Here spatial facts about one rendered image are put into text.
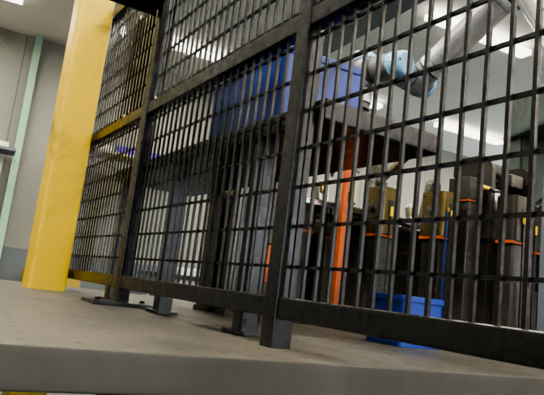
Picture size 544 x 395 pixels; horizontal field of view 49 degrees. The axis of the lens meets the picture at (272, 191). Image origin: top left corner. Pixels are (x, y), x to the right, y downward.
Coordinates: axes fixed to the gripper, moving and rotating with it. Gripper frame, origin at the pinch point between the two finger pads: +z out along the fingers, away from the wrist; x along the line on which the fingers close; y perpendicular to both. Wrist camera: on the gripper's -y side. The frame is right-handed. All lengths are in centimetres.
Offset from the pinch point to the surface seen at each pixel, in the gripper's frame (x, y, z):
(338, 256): -16.6, -11.0, 24.3
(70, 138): 43, -64, 1
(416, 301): -50, -18, 33
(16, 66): 590, -29, -176
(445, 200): -23.2, 15.6, 6.0
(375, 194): -17.5, -2.7, 7.9
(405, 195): 539, 538, -140
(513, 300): -33, 32, 29
